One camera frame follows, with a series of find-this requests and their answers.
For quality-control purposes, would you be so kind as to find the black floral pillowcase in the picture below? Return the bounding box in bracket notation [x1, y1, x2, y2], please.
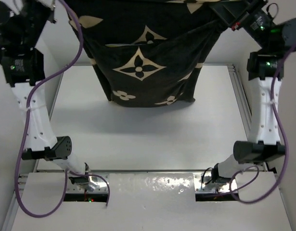
[67, 0, 226, 108]

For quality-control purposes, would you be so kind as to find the cream yellow pillow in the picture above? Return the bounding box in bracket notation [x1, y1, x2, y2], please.
[105, 44, 129, 48]

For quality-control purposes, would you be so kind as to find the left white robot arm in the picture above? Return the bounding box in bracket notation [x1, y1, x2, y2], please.
[0, 0, 87, 176]

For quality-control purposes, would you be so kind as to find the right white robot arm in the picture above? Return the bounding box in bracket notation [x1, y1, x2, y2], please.
[210, 0, 296, 184]

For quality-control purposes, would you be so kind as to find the white front cover board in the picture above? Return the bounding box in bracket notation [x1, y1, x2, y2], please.
[12, 173, 291, 231]

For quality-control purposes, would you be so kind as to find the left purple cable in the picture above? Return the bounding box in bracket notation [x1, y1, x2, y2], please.
[14, 0, 111, 218]

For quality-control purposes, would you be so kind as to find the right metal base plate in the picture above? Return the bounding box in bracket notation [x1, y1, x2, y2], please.
[193, 171, 230, 194]

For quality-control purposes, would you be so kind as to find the metal base plate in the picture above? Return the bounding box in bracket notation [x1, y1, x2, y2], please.
[66, 175, 108, 194]
[193, 171, 230, 194]

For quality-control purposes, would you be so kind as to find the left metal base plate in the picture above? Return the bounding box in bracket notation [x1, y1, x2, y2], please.
[66, 175, 108, 194]

